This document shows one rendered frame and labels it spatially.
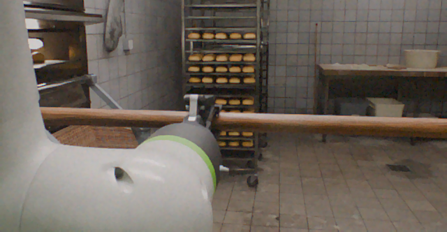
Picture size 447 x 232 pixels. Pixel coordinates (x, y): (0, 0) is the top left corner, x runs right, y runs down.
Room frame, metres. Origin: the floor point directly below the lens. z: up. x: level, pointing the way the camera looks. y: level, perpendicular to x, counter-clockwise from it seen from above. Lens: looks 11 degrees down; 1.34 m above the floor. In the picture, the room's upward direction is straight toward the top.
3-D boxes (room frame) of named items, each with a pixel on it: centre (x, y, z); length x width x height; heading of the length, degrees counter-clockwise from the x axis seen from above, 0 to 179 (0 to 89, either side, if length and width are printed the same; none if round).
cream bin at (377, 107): (4.88, -2.09, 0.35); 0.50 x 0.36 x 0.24; 173
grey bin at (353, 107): (4.94, -1.68, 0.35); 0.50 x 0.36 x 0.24; 172
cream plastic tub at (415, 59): (4.90, -2.53, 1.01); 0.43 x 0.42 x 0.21; 82
